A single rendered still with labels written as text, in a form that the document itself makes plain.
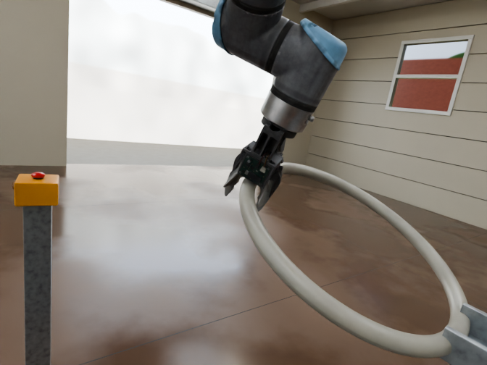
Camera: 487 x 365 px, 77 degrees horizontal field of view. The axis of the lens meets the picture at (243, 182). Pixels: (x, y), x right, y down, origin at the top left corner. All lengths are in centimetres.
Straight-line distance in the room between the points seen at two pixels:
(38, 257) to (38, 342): 35
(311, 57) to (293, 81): 4
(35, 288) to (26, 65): 493
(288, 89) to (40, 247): 103
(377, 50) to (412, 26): 82
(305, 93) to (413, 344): 40
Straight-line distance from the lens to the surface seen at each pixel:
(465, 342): 59
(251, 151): 57
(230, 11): 54
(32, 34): 606
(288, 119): 55
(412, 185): 738
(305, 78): 53
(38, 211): 125
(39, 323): 146
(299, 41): 54
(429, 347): 56
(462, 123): 711
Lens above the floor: 141
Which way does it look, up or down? 13 degrees down
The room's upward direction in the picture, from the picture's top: 9 degrees clockwise
